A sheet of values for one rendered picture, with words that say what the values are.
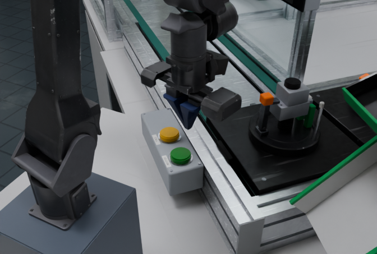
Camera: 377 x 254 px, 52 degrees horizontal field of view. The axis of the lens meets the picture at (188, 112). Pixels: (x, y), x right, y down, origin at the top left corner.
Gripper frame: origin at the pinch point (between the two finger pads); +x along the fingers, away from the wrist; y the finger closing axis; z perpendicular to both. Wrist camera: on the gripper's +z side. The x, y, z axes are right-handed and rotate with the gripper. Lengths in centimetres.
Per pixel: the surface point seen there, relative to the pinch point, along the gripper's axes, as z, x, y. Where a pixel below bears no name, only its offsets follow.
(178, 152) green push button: -1.5, 8.9, 1.1
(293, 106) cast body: 15.5, 0.7, -12.2
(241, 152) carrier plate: 6.7, 9.1, -7.6
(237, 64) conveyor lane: 42.4, 13.3, 19.6
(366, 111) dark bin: -2.3, -14.7, -29.0
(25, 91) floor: 54, 106, 209
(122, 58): 30, 20, 58
